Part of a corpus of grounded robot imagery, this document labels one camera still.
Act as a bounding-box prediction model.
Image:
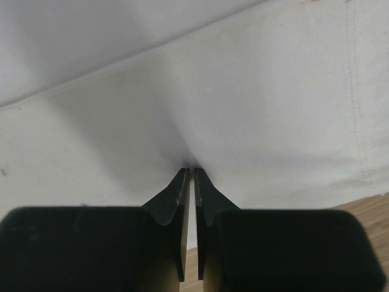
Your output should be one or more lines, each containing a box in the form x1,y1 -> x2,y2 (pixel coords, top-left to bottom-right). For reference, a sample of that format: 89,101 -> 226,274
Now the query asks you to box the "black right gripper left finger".
1,168 -> 190,291

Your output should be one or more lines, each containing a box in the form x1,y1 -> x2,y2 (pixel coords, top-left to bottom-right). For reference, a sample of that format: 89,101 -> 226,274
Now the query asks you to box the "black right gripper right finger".
194,168 -> 387,291

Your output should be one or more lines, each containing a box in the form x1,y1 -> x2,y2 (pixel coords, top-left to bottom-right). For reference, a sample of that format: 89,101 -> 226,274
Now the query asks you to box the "white t-shirt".
0,0 -> 389,250

